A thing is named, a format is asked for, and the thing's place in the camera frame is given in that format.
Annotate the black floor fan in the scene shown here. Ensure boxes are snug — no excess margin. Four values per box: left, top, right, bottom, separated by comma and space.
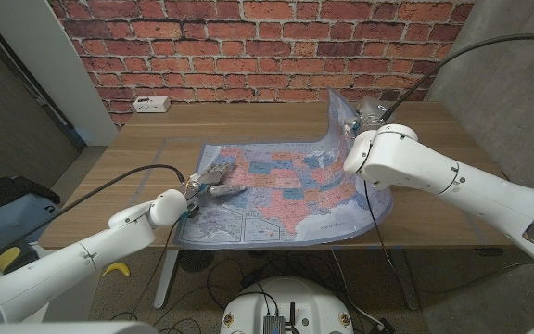
178, 250, 216, 274

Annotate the blue plastic bin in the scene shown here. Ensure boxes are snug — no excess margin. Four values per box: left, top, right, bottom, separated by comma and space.
0, 192, 59, 251

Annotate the black antenna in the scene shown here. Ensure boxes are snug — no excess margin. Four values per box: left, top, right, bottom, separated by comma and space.
288, 301, 299, 334

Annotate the yellow banana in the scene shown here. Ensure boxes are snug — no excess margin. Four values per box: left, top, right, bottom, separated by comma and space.
101, 262, 132, 278

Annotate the printed United States map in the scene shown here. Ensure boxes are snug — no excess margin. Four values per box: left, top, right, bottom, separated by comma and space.
172, 87, 394, 250

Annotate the red brick printed backdrop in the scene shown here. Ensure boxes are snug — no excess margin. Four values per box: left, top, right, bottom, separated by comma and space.
48, 0, 477, 127

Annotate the grey table leg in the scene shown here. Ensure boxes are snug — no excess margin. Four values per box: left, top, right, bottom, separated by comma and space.
389, 250, 421, 311

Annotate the black and yellow foot pedal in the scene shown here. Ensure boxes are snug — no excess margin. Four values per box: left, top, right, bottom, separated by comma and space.
0, 239, 41, 275

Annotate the white table leg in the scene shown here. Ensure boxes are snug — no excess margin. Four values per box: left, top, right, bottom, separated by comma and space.
153, 249, 180, 311

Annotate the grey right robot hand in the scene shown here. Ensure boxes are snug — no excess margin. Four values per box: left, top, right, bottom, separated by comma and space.
344, 96, 391, 139

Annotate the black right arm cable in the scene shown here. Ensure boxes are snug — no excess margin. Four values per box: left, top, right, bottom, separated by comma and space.
382, 32, 534, 122

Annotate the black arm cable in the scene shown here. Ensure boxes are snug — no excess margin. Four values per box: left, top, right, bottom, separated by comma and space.
382, 32, 534, 122
0, 163, 187, 270

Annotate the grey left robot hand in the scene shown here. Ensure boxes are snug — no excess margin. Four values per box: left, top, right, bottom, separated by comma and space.
184, 161, 248, 208

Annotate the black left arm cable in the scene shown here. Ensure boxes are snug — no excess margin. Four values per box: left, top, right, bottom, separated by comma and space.
0, 163, 187, 270

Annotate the white power outlet box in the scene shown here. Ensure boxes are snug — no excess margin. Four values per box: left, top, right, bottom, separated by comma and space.
132, 96, 172, 114

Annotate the white robot torso base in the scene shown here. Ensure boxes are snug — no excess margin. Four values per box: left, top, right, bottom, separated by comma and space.
220, 276, 355, 334

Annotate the grey electronics box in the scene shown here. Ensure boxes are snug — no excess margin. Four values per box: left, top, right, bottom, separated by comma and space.
261, 315, 286, 334

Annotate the black cloth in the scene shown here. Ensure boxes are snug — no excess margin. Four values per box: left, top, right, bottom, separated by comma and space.
0, 175, 62, 220

